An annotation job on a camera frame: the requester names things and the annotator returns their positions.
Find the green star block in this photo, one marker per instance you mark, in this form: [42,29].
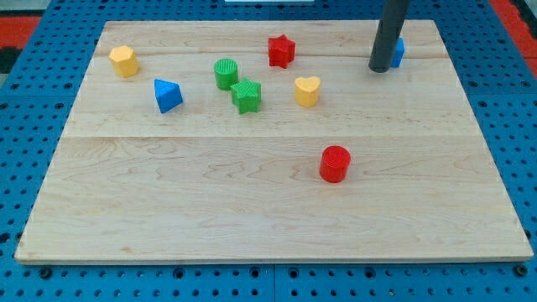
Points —
[246,95]

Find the yellow heart block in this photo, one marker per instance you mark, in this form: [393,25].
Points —
[307,90]

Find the red star block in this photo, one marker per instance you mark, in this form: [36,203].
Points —
[281,51]

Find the red cylinder block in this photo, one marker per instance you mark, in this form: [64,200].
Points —
[335,161]

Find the light wooden board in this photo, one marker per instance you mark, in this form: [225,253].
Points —
[202,183]

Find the green cylinder block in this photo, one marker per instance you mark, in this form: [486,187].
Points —
[226,73]

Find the blue triangular prism block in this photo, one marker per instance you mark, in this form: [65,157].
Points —
[168,95]

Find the blue block behind rod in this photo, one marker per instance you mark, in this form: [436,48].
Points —
[398,54]

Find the yellow hexagon block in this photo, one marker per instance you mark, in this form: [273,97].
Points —
[124,61]

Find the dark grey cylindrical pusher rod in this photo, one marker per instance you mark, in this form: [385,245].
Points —
[387,35]

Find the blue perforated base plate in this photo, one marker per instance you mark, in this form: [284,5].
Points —
[42,85]

